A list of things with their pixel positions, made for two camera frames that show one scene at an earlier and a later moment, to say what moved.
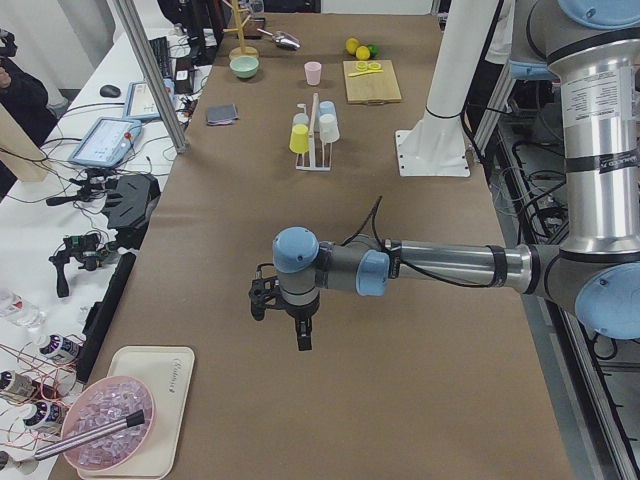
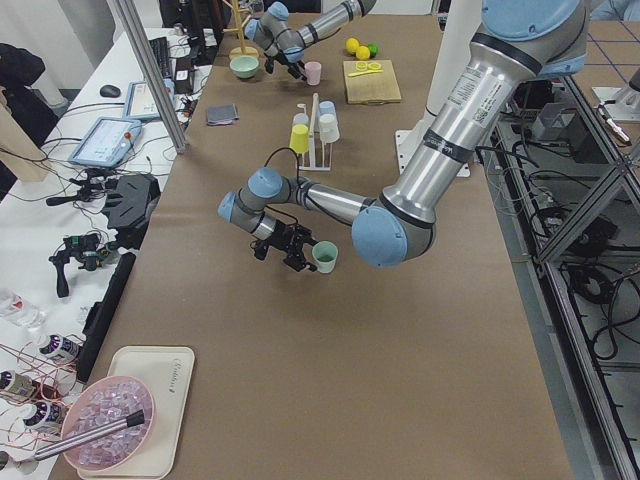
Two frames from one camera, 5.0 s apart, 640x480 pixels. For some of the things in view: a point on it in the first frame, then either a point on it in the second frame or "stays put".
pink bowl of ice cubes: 100,403 stays put
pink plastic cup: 313,72 stays put
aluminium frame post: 138,36 stays put
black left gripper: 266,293 to 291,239
